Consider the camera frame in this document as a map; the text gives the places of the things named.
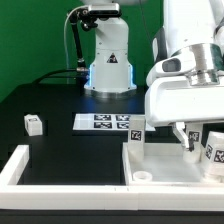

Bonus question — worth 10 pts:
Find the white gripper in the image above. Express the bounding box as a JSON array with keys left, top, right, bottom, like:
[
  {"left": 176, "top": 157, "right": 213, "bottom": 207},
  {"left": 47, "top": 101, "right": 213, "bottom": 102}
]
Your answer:
[{"left": 145, "top": 56, "right": 224, "bottom": 152}]

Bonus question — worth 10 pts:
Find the white square table top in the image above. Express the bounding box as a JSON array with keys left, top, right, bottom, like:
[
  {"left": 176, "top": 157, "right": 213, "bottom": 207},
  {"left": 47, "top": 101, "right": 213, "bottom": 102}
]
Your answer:
[{"left": 122, "top": 143, "right": 224, "bottom": 187}]

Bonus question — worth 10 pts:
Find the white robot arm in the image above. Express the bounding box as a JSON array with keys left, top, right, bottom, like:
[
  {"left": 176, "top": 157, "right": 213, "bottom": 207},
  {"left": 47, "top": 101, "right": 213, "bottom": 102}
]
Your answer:
[{"left": 145, "top": 0, "right": 224, "bottom": 150}]

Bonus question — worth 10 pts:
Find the white marker sheet with tags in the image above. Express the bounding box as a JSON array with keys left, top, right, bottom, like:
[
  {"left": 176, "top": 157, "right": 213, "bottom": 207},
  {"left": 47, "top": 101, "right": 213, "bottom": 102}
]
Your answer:
[{"left": 72, "top": 113, "right": 156, "bottom": 132}]

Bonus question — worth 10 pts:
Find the black camera on stand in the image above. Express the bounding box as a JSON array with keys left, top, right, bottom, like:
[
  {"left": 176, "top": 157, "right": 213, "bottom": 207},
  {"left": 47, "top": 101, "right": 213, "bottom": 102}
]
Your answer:
[{"left": 67, "top": 3, "right": 121, "bottom": 72}]

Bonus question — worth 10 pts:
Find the black cable bundle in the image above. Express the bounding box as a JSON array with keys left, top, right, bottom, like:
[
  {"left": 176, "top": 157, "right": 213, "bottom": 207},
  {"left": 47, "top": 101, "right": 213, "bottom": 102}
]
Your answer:
[{"left": 31, "top": 69, "right": 90, "bottom": 85}]

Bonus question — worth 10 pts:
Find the white U-shaped fence frame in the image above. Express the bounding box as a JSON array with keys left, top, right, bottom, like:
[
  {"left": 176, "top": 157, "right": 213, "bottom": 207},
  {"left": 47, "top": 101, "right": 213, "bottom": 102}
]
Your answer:
[{"left": 0, "top": 145, "right": 224, "bottom": 211}]

